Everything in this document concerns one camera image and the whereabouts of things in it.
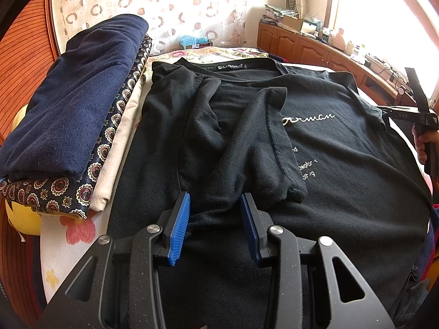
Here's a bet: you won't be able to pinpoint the yellow pillow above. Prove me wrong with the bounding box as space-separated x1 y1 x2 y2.
4 104 46 237

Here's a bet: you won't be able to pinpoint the circle patterned curtain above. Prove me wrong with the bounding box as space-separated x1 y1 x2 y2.
51 0 311 56

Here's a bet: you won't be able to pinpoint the wooden slatted wardrobe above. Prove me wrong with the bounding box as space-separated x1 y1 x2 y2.
0 0 66 138

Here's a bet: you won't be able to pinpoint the person's right hand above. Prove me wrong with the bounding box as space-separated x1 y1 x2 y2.
413 128 439 165

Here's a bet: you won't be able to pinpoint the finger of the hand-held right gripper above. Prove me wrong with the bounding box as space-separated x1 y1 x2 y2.
405 67 430 114
376 104 421 121

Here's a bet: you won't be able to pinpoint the bright window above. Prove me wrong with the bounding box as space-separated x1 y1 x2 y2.
328 0 439 88

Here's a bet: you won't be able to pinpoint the person's dark jeans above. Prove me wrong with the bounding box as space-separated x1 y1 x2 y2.
389 276 433 329

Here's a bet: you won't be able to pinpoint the teal plastic packet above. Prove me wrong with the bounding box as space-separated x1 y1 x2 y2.
179 35 214 49

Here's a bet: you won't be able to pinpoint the beige floral blanket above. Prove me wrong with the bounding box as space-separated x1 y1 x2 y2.
147 45 286 66

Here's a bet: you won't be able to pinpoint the navy medallion patterned cloth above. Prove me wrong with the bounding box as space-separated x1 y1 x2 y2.
0 34 154 214

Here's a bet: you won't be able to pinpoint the folded navy cloth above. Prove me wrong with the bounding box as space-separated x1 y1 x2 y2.
0 14 150 183

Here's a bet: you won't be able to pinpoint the folded cream cloth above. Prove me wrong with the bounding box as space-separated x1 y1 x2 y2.
88 60 156 213

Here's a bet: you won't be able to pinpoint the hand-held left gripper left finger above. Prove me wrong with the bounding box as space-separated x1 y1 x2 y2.
36 192 191 329

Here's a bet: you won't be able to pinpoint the cardboard box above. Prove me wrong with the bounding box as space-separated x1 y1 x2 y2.
282 16 305 31

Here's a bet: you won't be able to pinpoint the black t-shirt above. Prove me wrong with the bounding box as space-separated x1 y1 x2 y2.
106 58 434 329

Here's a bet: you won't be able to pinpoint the white pink-flowered bed sheet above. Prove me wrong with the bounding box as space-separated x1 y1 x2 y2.
38 207 119 304

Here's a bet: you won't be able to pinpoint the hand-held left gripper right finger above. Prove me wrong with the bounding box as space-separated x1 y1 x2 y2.
240 193 396 329

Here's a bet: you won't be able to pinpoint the wooden cabinet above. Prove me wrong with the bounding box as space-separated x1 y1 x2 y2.
257 22 423 107

